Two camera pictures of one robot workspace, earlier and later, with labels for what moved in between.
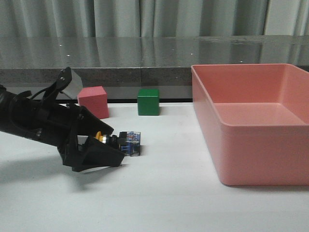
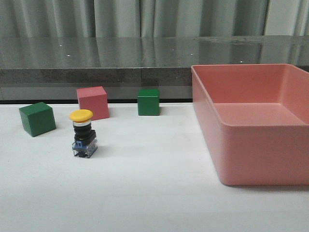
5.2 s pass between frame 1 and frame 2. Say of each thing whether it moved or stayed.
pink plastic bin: stayed
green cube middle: stayed
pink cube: stayed
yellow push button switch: moved
